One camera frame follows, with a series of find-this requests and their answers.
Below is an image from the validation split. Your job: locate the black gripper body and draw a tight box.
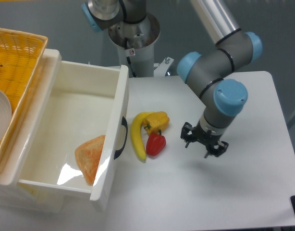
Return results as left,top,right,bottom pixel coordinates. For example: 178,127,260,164
193,120,226,146

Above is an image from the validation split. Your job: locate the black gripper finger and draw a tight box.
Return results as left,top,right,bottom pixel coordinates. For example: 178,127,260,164
204,141,229,158
180,122,193,148

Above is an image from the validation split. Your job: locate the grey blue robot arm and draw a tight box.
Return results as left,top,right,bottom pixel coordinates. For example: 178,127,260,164
82,0,262,157

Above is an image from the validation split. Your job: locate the white drawer cabinet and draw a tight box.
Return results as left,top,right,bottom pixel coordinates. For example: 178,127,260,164
0,49,64,213

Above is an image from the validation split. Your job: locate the yellow bell pepper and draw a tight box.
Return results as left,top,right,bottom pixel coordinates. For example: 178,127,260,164
143,111,170,135

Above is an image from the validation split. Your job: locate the red bell pepper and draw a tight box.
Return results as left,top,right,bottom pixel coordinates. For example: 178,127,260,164
146,130,166,156

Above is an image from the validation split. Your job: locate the yellow banana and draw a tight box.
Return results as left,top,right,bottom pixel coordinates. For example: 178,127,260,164
130,112,153,163

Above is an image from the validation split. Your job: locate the orange toast slice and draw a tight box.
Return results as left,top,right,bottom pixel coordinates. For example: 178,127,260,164
74,135,106,185

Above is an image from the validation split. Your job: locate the yellow woven basket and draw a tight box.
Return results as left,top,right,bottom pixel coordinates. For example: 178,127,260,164
0,28,48,164

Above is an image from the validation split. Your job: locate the white bowl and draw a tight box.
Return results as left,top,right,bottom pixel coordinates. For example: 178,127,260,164
0,90,12,141

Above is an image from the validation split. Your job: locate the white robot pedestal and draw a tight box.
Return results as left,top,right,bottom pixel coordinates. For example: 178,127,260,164
108,13,174,77

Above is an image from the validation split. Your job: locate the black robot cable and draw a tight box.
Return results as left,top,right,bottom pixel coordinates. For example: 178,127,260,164
123,38,138,78

